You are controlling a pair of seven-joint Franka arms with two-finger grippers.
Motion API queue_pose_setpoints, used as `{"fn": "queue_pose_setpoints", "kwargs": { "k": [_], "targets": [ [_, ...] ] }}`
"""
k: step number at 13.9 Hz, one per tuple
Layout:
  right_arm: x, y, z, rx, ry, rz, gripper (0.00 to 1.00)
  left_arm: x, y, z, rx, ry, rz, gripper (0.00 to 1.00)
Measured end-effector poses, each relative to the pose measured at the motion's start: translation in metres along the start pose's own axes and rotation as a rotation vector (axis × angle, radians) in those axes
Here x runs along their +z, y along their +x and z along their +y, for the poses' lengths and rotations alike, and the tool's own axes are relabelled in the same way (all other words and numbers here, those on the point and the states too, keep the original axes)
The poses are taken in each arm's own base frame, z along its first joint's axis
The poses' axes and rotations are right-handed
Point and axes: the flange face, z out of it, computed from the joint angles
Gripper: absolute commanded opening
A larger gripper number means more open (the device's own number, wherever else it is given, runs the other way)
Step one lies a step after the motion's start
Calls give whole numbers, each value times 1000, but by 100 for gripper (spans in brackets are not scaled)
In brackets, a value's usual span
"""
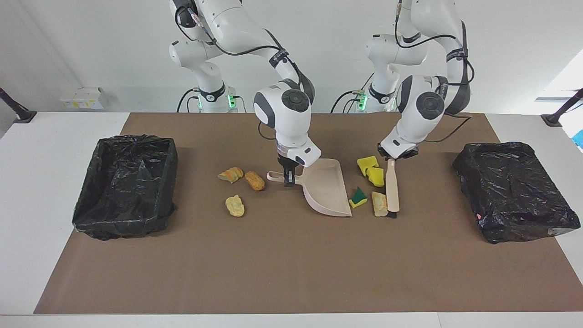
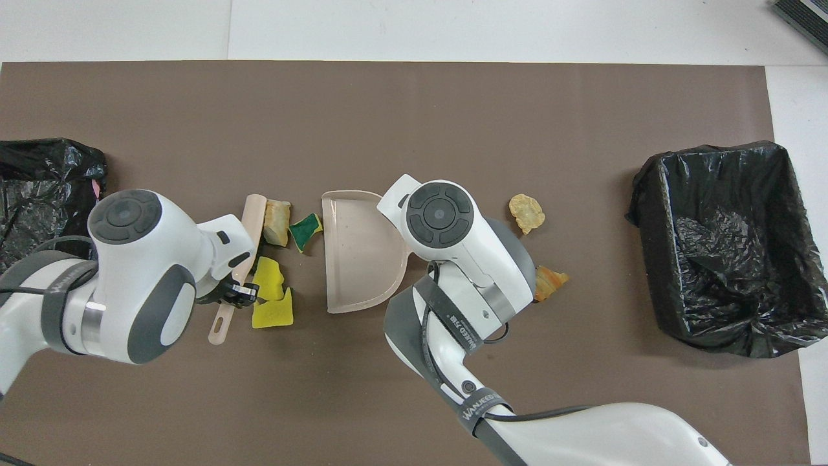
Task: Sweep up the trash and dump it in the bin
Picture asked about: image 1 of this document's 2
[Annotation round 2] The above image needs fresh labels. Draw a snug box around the bin wrapped in black bag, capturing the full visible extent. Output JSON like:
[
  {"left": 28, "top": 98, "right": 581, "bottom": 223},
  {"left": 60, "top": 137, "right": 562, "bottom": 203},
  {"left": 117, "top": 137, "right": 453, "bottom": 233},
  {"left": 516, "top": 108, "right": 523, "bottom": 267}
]
[{"left": 452, "top": 141, "right": 582, "bottom": 245}]

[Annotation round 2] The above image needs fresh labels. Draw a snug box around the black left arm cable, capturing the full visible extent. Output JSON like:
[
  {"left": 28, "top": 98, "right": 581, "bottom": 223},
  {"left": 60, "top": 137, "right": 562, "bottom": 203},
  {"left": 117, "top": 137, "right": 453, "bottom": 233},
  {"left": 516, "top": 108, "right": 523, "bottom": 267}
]
[{"left": 394, "top": 0, "right": 475, "bottom": 144}]

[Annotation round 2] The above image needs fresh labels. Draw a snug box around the black stand foot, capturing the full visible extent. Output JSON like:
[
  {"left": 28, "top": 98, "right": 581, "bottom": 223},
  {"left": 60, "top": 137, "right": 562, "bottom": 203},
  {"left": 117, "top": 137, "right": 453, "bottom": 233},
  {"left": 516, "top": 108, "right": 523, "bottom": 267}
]
[
  {"left": 541, "top": 89, "right": 583, "bottom": 127},
  {"left": 0, "top": 87, "right": 38, "bottom": 124}
]

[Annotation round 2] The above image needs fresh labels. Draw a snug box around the green yellow sponge piece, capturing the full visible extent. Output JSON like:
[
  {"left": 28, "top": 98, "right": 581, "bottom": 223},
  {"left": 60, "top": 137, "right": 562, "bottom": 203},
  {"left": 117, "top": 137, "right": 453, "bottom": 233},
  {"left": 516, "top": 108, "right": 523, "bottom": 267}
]
[{"left": 348, "top": 186, "right": 368, "bottom": 209}]

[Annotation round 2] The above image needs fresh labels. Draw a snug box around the brown paper table mat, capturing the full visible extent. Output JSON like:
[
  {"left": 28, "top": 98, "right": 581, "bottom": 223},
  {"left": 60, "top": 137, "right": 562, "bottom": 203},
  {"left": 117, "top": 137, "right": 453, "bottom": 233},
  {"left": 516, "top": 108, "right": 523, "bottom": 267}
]
[{"left": 33, "top": 113, "right": 583, "bottom": 315}]

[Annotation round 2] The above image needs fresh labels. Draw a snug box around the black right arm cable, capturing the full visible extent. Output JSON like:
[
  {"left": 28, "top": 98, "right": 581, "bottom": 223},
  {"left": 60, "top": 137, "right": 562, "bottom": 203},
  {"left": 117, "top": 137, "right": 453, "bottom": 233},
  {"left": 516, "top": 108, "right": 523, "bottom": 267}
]
[{"left": 175, "top": 7, "right": 292, "bottom": 142}]

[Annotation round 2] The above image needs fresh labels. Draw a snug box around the pale yellow bread chunk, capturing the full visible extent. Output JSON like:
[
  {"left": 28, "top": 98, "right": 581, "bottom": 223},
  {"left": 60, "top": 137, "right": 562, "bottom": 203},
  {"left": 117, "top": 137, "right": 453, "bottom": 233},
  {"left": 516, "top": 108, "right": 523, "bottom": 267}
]
[{"left": 225, "top": 195, "right": 245, "bottom": 218}]

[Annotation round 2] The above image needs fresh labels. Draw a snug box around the beige plastic dustpan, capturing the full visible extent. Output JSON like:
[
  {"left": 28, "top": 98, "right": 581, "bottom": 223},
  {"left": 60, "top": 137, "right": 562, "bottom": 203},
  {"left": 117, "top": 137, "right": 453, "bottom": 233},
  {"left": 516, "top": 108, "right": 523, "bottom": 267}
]
[{"left": 266, "top": 159, "right": 353, "bottom": 218}]

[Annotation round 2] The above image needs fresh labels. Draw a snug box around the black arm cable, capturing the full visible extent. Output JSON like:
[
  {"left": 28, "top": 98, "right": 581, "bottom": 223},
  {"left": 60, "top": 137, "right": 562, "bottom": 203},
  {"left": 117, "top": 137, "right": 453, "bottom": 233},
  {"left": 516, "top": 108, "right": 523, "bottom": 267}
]
[
  {"left": 175, "top": 7, "right": 292, "bottom": 142},
  {"left": 394, "top": 0, "right": 475, "bottom": 144}
]

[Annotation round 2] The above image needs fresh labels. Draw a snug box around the black base cable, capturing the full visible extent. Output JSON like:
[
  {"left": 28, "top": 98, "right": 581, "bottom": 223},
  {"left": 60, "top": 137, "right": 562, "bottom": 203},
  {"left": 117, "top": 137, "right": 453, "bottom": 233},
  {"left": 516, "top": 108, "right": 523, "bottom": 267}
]
[
  {"left": 176, "top": 88, "right": 201, "bottom": 113},
  {"left": 330, "top": 71, "right": 375, "bottom": 113}
]

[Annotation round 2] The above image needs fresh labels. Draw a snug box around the orange striped croissant piece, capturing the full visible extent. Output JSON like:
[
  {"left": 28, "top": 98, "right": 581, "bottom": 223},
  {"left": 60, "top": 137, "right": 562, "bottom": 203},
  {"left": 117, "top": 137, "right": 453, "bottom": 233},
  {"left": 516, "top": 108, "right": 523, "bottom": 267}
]
[{"left": 217, "top": 167, "right": 244, "bottom": 185}]

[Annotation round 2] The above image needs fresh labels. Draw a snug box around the open bin with black bag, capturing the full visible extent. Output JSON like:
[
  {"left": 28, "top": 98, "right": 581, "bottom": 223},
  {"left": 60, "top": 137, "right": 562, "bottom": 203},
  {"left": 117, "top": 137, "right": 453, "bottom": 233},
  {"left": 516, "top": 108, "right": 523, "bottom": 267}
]
[{"left": 72, "top": 134, "right": 179, "bottom": 241}]

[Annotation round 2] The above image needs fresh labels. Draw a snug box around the beige crumbly sponge piece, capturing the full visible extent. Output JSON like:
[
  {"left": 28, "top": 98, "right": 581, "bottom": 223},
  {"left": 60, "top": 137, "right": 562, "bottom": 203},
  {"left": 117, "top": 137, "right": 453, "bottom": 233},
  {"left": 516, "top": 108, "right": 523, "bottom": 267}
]
[{"left": 371, "top": 191, "right": 389, "bottom": 217}]

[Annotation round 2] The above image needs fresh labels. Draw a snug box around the brown oval bread piece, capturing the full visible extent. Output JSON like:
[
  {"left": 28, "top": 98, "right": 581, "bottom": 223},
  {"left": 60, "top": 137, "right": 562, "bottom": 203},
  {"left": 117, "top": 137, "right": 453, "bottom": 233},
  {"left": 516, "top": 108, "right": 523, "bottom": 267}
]
[{"left": 245, "top": 171, "right": 266, "bottom": 191}]

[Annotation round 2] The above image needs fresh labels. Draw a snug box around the black right base cable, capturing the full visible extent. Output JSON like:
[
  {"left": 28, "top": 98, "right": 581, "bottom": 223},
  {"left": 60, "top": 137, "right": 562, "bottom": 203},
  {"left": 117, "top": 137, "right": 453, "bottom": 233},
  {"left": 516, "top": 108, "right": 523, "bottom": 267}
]
[{"left": 176, "top": 88, "right": 201, "bottom": 113}]

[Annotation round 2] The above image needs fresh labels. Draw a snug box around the black left base cable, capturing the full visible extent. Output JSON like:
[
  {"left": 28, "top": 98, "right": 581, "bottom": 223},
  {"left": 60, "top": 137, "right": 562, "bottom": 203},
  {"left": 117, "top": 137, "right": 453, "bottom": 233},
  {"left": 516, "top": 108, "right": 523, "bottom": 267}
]
[{"left": 330, "top": 71, "right": 375, "bottom": 113}]

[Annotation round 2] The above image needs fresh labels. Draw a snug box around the large white cardboard box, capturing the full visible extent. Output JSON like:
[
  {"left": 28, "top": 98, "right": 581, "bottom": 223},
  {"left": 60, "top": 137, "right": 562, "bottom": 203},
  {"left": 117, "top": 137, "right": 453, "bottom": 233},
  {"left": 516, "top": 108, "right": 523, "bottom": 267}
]
[{"left": 73, "top": 87, "right": 110, "bottom": 110}]

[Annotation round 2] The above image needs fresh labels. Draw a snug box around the beige hand brush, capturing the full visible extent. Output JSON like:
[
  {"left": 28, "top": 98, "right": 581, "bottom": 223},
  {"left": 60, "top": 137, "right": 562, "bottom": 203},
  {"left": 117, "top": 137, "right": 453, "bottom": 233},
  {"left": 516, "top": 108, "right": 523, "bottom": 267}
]
[{"left": 385, "top": 158, "right": 400, "bottom": 218}]

